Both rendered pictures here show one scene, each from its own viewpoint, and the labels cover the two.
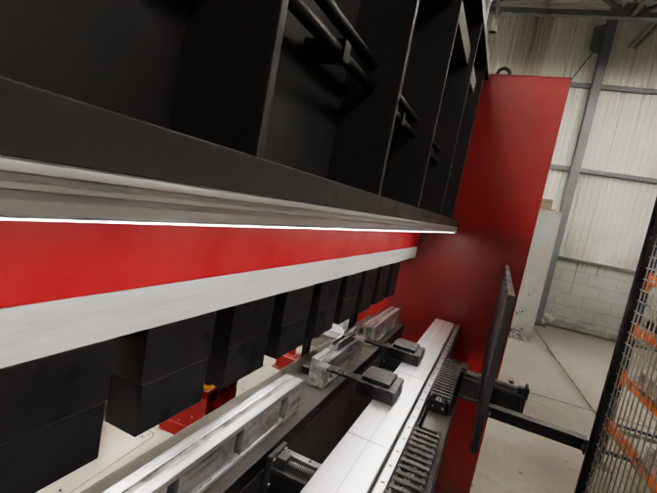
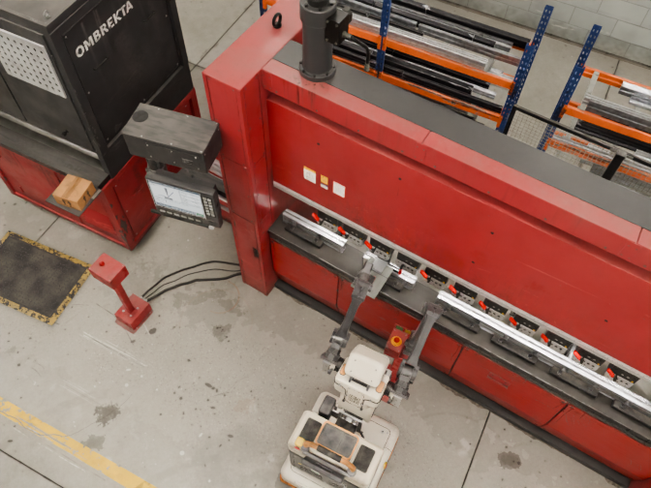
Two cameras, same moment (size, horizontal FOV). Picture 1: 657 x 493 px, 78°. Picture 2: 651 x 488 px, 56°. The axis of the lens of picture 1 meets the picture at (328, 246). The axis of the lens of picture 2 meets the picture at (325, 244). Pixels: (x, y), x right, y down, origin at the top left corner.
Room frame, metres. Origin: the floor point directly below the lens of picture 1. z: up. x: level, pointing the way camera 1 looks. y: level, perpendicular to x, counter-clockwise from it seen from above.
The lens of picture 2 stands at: (1.62, 2.03, 4.58)
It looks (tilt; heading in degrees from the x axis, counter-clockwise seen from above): 58 degrees down; 278
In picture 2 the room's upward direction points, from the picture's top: 2 degrees clockwise
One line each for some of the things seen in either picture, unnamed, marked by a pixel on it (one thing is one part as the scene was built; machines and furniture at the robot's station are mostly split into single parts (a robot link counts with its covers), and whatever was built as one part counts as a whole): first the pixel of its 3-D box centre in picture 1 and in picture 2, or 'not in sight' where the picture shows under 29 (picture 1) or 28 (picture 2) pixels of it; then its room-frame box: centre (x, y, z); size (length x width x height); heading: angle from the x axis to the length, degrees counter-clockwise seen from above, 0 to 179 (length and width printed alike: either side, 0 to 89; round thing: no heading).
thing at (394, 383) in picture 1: (356, 375); not in sight; (1.14, -0.15, 1.01); 0.26 x 0.12 x 0.05; 68
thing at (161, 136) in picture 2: not in sight; (182, 173); (2.85, -0.22, 1.53); 0.51 x 0.25 x 0.85; 172
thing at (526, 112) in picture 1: (437, 281); (276, 168); (2.37, -0.67, 1.15); 0.85 x 0.25 x 2.30; 68
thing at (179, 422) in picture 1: (200, 398); (402, 345); (1.32, 0.33, 0.75); 0.20 x 0.16 x 0.18; 164
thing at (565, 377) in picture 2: not in sight; (573, 381); (0.25, 0.45, 0.89); 0.30 x 0.05 x 0.03; 158
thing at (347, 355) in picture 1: (338, 356); (388, 270); (1.48, -0.12, 0.92); 0.39 x 0.06 x 0.10; 158
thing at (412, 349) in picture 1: (387, 344); not in sight; (1.47, -0.28, 1.01); 0.26 x 0.12 x 0.05; 68
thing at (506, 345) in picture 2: not in sight; (513, 349); (0.62, 0.30, 0.89); 0.30 x 0.05 x 0.03; 158
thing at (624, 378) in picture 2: not in sight; (623, 371); (0.08, 0.46, 1.18); 0.15 x 0.09 x 0.17; 158
